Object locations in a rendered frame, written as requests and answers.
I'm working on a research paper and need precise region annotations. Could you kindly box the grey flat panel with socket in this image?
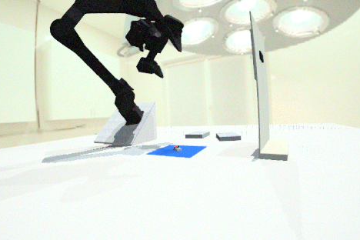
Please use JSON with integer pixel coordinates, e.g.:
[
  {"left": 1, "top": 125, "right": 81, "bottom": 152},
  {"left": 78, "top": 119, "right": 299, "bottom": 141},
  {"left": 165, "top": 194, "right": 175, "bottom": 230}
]
[{"left": 249, "top": 11, "right": 288, "bottom": 161}]

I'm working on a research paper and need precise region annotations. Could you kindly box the blue square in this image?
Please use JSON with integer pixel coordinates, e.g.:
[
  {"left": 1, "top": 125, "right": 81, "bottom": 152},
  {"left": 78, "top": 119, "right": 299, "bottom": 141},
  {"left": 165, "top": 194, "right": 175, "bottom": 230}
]
[{"left": 147, "top": 145, "right": 207, "bottom": 158}]

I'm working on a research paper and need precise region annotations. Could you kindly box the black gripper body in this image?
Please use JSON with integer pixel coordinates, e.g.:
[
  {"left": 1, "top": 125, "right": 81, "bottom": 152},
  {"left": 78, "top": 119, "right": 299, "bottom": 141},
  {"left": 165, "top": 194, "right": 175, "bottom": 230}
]
[{"left": 136, "top": 15, "right": 184, "bottom": 74}]

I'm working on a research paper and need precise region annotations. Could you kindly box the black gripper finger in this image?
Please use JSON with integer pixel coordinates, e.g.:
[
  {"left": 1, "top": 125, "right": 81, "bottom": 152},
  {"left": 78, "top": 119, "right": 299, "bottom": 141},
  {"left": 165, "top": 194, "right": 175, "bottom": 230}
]
[
  {"left": 161, "top": 23, "right": 183, "bottom": 52},
  {"left": 141, "top": 62, "right": 164, "bottom": 78}
]

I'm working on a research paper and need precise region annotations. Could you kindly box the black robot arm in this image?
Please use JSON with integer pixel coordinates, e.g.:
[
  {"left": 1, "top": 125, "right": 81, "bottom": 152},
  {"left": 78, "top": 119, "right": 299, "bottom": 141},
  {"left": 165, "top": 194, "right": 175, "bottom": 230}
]
[{"left": 50, "top": 0, "right": 164, "bottom": 125}]

